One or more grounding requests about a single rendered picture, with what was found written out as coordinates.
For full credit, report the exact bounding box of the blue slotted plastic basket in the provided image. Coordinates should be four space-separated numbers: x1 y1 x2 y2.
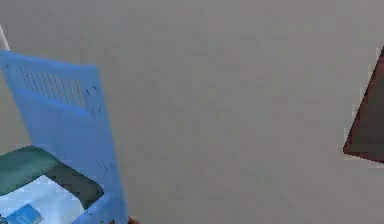
0 49 131 224

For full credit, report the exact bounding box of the dark green cloth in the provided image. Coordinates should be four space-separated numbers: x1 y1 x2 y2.
0 145 105 210

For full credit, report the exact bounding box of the small blue box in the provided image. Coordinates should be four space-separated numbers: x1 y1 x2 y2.
5 203 44 224

